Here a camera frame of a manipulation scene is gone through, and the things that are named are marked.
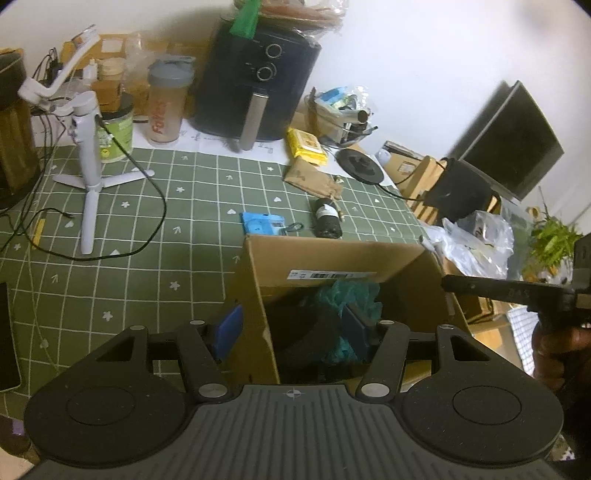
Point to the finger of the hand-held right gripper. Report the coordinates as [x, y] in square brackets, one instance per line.
[508, 290]

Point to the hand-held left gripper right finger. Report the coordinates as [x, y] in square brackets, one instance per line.
[358, 330]

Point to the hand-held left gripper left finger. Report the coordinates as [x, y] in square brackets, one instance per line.
[228, 330]

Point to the light blue packet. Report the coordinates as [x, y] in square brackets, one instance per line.
[261, 224]

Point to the black small bottle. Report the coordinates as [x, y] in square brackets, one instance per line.
[327, 217]

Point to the person's right hand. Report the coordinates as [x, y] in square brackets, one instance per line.
[556, 355]

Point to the green potted plant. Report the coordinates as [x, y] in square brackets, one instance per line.
[551, 244]

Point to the clear plastic bag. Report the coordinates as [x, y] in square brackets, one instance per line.
[480, 244]

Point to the green grid tablecloth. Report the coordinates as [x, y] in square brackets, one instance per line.
[152, 286]

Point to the wooden chair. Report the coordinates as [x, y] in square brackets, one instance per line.
[415, 184]

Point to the black computer monitor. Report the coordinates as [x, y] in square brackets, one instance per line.
[512, 143]

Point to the black round kettle base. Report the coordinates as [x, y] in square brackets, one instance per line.
[360, 165]

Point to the yellow wet wipes pack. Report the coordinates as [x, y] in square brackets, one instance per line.
[307, 145]

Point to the white paper sheet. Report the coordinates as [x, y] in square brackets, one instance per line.
[207, 138]

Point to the small yellow stick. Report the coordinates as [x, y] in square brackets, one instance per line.
[39, 231]

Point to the plastic bag of items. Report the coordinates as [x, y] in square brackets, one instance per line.
[341, 115]

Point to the small brown cardboard box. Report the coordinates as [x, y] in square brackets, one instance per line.
[302, 120]

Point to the black smartphone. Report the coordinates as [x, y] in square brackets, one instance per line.
[8, 341]

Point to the green label jar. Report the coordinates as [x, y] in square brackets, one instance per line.
[115, 134]

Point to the grey lid shaker bottle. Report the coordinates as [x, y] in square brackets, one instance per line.
[166, 106]

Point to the white gimbal tripod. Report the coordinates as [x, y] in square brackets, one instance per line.
[87, 138]

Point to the black air fryer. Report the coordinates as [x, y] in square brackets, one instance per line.
[231, 78]

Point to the brown cardboard carton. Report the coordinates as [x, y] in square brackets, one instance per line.
[111, 46]

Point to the green bag clip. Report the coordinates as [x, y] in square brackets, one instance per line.
[244, 21]

